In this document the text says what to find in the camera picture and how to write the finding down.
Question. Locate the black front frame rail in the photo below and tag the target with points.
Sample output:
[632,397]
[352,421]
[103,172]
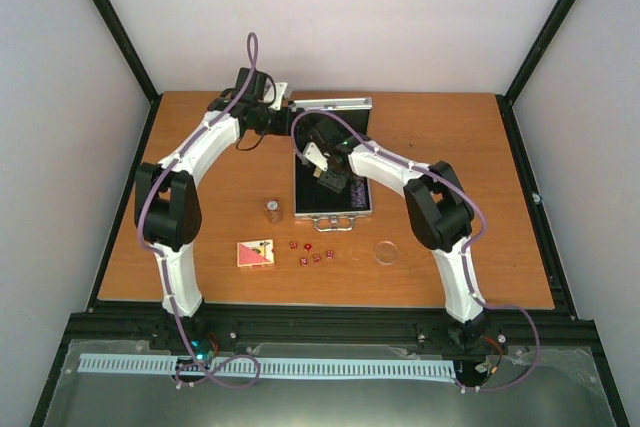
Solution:
[233,327]

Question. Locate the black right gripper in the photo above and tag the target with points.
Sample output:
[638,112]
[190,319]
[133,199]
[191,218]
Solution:
[336,184]

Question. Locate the orange poker chip tube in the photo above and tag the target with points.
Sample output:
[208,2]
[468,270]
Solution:
[273,210]

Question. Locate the aluminium poker case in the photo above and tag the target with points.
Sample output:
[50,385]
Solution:
[326,192]

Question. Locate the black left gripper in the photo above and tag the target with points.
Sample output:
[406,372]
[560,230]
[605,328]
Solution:
[286,125]

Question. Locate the light blue cable duct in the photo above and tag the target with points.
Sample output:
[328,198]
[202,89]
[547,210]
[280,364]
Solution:
[271,368]

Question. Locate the black aluminium frame rail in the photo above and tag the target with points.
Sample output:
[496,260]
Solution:
[120,36]

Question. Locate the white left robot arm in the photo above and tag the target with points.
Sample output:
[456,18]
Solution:
[167,213]

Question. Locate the purple poker chip tube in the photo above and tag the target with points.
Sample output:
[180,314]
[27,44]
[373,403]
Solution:
[359,194]

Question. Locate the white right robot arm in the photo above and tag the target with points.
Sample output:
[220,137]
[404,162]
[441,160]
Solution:
[440,214]

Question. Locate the clear round tube lid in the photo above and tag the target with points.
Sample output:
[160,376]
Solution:
[386,252]

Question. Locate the red playing card deck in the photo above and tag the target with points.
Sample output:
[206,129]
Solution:
[255,254]

